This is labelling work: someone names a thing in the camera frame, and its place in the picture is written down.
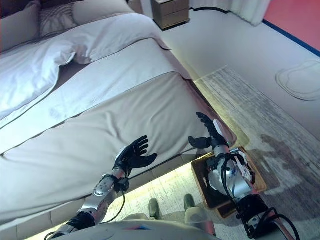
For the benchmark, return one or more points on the right robot leg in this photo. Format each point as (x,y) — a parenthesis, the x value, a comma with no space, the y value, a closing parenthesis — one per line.
(192,212)

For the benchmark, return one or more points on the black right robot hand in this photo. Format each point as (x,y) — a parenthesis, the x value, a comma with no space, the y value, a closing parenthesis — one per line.
(217,132)

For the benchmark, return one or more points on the white textured blanket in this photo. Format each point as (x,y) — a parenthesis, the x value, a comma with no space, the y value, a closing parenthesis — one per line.
(100,82)

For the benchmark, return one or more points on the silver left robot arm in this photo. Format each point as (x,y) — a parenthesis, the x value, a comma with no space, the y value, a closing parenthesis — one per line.
(102,195)

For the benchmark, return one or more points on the large beige pillow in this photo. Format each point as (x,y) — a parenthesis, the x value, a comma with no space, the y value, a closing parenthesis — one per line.
(100,10)

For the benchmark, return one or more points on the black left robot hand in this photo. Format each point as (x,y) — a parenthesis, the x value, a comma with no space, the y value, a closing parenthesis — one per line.
(135,157)

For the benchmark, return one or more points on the white duvet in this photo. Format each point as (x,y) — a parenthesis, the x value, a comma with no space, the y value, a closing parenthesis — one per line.
(37,70)

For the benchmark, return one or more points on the oval outlined floor mat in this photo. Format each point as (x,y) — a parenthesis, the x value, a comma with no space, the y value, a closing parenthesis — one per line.
(300,80)

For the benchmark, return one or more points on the grey streaked rug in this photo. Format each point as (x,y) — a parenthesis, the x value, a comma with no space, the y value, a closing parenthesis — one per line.
(250,107)

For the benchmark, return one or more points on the grey robot torso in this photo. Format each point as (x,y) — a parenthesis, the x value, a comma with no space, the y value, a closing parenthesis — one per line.
(150,230)

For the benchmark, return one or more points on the wooden nightstand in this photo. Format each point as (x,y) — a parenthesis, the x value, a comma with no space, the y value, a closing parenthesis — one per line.
(170,13)

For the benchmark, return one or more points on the patterned decorative pillow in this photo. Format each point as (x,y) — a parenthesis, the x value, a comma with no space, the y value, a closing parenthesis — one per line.
(56,20)

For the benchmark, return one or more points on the brown wicker basket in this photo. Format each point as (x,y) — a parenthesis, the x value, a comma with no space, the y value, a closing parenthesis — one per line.
(257,180)

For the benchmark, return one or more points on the beige bed cover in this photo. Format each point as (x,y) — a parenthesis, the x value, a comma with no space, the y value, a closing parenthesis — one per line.
(87,140)

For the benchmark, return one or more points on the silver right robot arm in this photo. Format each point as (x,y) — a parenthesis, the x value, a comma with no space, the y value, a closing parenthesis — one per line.
(240,185)

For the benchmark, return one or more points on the tan upholstered bed base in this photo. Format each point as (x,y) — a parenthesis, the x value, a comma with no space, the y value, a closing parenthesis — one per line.
(62,215)

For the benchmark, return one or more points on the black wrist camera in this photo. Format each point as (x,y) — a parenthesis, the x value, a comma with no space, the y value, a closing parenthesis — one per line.
(212,163)
(122,185)

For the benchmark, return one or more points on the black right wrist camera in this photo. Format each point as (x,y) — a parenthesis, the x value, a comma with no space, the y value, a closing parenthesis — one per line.
(212,163)

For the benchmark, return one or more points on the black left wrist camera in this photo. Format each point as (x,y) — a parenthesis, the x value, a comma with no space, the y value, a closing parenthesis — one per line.
(122,185)

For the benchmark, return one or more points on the white curtain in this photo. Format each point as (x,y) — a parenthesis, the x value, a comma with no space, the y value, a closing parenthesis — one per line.
(250,11)

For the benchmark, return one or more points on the plain beige side pillow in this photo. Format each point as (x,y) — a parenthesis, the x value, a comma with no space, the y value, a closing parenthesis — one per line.
(17,27)

